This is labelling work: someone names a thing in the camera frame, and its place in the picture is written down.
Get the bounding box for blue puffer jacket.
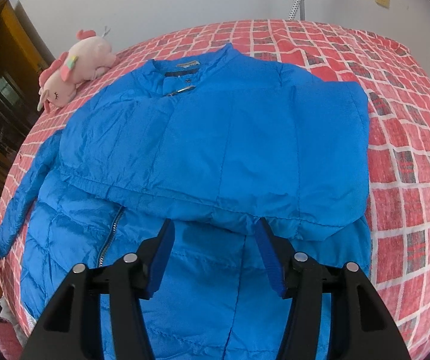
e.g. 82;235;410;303
0;46;370;359

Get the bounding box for red plaid bed cover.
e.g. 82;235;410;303
0;19;430;359

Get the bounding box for pink plush unicorn toy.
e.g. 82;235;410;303
37;27;118;111

